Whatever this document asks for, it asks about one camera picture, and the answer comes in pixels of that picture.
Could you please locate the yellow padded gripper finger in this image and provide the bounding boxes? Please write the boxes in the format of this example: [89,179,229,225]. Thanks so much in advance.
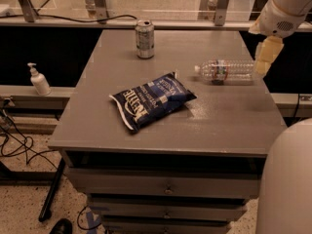
[254,36,284,76]

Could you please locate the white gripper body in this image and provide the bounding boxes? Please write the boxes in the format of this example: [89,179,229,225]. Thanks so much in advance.
[249,0,305,38]

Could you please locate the clear plastic water bottle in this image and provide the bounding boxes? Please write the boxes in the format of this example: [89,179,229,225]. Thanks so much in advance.
[194,59,254,85]

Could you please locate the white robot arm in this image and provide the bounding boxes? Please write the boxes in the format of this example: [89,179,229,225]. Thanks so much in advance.
[250,0,312,234]

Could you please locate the white pump dispenser bottle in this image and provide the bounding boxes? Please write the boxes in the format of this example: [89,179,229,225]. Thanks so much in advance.
[27,62,51,96]

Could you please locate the silver soda can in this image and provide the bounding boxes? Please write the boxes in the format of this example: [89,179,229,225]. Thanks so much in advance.
[136,19,154,59]

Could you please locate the blue chip bag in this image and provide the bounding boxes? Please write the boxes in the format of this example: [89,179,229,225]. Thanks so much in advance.
[109,72,197,133]

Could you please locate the grey drawer cabinet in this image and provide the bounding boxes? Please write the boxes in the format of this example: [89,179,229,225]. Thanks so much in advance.
[50,29,285,234]

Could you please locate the black shoe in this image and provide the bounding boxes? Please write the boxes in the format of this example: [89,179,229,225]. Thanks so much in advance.
[49,218,73,234]

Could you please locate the black table leg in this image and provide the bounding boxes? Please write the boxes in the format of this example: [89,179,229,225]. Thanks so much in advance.
[38,159,65,222]

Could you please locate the metal frame post right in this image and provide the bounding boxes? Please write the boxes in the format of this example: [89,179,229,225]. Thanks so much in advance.
[214,0,229,26]

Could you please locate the metal frame post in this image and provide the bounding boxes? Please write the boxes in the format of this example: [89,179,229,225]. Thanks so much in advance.
[94,0,108,23]
[18,0,38,22]
[214,0,229,26]

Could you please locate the metal frame post middle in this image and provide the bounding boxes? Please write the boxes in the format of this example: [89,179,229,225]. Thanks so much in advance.
[94,0,108,23]

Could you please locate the black cable on ledge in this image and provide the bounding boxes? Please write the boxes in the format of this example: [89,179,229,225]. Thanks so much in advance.
[0,14,138,23]

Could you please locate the metal frame post left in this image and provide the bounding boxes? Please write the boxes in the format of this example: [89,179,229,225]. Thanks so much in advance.
[18,0,38,22]

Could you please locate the black floor cables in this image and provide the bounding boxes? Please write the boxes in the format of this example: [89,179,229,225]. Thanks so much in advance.
[0,107,59,169]

